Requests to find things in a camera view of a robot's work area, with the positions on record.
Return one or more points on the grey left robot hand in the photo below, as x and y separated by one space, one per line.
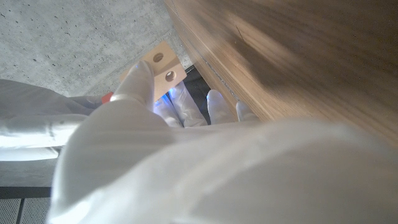
217 174

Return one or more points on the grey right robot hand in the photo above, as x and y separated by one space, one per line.
37 124

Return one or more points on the small wooden block with holes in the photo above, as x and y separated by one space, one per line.
166 70

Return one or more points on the black backdrop curtain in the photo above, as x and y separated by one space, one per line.
199 90

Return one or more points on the grey tape outline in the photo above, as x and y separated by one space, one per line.
222 81

